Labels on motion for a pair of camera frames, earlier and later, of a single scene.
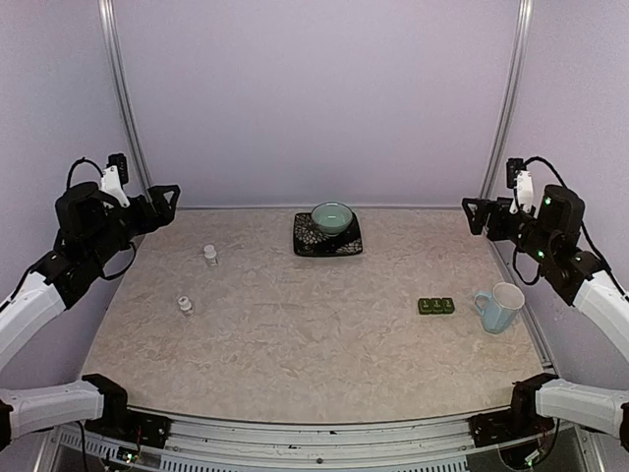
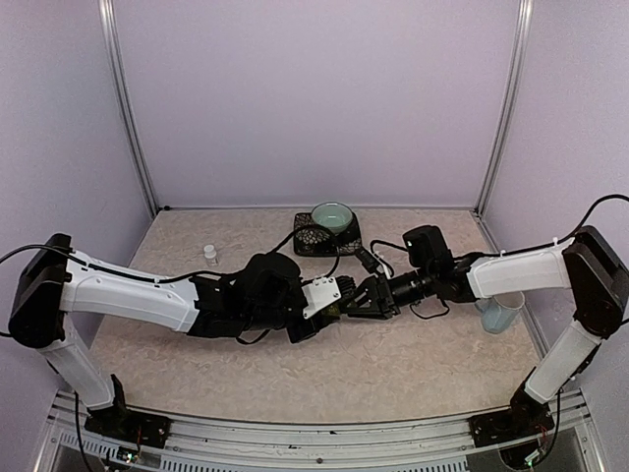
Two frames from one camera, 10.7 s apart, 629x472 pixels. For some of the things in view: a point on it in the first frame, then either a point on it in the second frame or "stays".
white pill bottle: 210,255 stays
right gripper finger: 476,210 to 365,308
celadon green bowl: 331,217 stays
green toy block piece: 431,306 to 333,310
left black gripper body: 115,239 to 300,335
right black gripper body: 500,231 to 388,305
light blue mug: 502,308 stays
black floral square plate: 310,241 stays
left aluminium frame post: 107,19 stays
